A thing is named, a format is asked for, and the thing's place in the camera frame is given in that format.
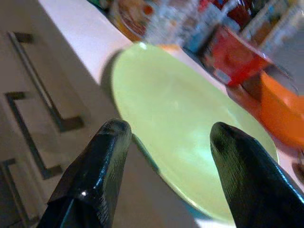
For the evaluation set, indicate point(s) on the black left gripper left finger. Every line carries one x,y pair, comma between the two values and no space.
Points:
95,178

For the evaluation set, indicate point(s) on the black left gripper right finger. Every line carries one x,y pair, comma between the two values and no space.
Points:
249,185

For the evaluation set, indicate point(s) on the orange bowl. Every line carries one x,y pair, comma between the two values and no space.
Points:
280,114

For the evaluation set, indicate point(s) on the green plate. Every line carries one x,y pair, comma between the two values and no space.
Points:
171,107

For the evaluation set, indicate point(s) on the red food packet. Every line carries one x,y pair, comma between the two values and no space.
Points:
237,57

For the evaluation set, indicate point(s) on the white kitchen counter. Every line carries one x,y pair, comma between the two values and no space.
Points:
83,35

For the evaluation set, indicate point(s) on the white orange carton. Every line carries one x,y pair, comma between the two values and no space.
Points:
275,28

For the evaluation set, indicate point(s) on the colourful printed can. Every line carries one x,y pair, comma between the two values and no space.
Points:
133,21

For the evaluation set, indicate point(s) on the red jar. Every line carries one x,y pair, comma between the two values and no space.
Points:
232,12

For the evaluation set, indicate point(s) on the colourful snack packet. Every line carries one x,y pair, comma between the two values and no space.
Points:
180,23

